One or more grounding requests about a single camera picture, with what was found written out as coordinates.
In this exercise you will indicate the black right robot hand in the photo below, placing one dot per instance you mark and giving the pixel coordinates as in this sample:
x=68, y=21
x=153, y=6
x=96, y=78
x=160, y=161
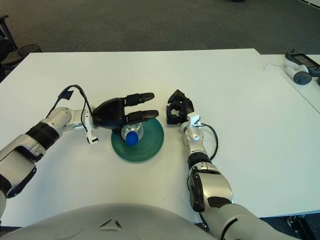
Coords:
x=186, y=107

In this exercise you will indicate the grey robot torso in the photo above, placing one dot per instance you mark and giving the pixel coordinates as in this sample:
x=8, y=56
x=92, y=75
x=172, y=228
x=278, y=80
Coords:
x=112, y=225

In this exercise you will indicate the black office chair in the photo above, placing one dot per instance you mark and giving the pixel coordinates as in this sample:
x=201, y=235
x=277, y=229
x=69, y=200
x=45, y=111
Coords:
x=5, y=37

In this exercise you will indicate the black table leg caster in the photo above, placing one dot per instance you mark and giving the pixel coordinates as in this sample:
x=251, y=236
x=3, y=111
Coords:
x=300, y=225

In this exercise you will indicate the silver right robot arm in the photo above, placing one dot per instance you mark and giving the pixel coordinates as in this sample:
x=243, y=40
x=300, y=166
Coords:
x=215, y=185

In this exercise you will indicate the grey white VR controller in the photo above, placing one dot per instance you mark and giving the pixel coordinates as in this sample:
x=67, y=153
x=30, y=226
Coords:
x=301, y=77

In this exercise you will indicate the green round plate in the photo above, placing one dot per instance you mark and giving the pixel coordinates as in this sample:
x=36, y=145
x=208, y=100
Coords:
x=147, y=147

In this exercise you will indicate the dark grey controller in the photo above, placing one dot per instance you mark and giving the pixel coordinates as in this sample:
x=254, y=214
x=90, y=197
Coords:
x=318, y=82

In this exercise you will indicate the black handheld remote controller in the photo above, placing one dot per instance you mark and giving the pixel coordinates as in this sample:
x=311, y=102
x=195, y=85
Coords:
x=303, y=60

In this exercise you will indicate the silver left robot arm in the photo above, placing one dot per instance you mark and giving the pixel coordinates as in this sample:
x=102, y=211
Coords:
x=37, y=142

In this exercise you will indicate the clear bottle blue cap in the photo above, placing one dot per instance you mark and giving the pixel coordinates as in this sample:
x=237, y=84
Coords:
x=132, y=133

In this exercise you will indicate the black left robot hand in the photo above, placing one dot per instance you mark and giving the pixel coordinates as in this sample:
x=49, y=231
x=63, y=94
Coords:
x=112, y=112

